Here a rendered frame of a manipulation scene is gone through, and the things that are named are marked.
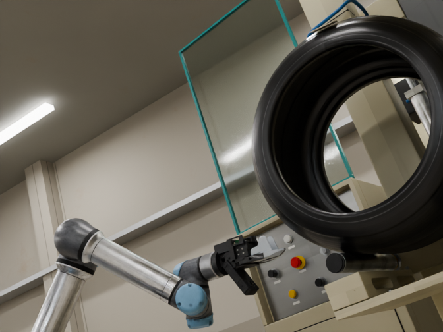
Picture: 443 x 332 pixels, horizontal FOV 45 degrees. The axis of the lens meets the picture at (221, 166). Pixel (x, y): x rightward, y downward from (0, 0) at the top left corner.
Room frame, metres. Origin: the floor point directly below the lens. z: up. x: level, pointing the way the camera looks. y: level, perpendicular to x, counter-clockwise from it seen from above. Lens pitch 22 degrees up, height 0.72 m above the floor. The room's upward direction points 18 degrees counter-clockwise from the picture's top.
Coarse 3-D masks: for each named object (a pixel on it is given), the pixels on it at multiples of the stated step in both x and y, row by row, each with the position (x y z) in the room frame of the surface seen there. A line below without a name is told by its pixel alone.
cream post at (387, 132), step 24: (312, 0) 1.45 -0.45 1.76; (336, 0) 1.42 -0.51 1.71; (312, 24) 1.47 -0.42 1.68; (360, 96) 1.45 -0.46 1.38; (384, 96) 1.41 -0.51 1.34; (360, 120) 1.46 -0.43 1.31; (384, 120) 1.43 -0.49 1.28; (408, 120) 1.48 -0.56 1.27; (384, 144) 1.44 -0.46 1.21; (408, 144) 1.41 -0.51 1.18; (384, 168) 1.46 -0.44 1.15; (408, 168) 1.43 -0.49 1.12
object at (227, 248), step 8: (232, 240) 1.43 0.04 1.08; (240, 240) 1.40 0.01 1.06; (248, 240) 1.42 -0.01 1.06; (256, 240) 1.45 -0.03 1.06; (216, 248) 1.46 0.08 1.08; (224, 248) 1.45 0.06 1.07; (232, 248) 1.41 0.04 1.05; (240, 248) 1.41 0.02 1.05; (248, 248) 1.40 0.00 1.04; (216, 256) 1.45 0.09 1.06; (224, 256) 1.46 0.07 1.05; (232, 256) 1.42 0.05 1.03; (240, 256) 1.42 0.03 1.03; (248, 256) 1.41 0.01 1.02; (216, 264) 1.45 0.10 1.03; (232, 264) 1.43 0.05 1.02; (248, 264) 1.41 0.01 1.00; (256, 264) 1.43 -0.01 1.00; (216, 272) 1.46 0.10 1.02; (224, 272) 1.48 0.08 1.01
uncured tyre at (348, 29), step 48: (336, 48) 1.09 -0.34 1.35; (384, 48) 1.04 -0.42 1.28; (432, 48) 1.00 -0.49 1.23; (288, 96) 1.31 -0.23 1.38; (336, 96) 1.37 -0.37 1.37; (432, 96) 1.01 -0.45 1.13; (288, 144) 1.41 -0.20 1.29; (432, 144) 1.03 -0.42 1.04; (288, 192) 1.21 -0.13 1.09; (432, 192) 1.06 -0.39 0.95; (336, 240) 1.19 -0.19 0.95; (384, 240) 1.15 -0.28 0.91; (432, 240) 1.26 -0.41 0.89
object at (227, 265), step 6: (228, 264) 1.44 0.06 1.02; (228, 270) 1.45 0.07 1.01; (234, 270) 1.43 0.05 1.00; (240, 270) 1.45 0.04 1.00; (234, 276) 1.44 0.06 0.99; (240, 276) 1.43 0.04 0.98; (246, 276) 1.45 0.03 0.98; (240, 282) 1.43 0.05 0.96; (246, 282) 1.43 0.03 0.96; (252, 282) 1.44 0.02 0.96; (240, 288) 1.43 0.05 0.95; (246, 288) 1.42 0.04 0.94; (252, 288) 1.43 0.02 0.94; (258, 288) 1.45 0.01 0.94; (246, 294) 1.43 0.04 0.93; (252, 294) 1.45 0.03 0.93
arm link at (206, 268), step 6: (210, 252) 1.48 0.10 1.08; (204, 258) 1.47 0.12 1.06; (210, 258) 1.46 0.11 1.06; (204, 264) 1.46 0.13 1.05; (210, 264) 1.46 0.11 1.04; (204, 270) 1.47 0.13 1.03; (210, 270) 1.46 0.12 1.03; (204, 276) 1.48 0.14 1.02; (210, 276) 1.48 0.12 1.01; (216, 276) 1.47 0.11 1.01
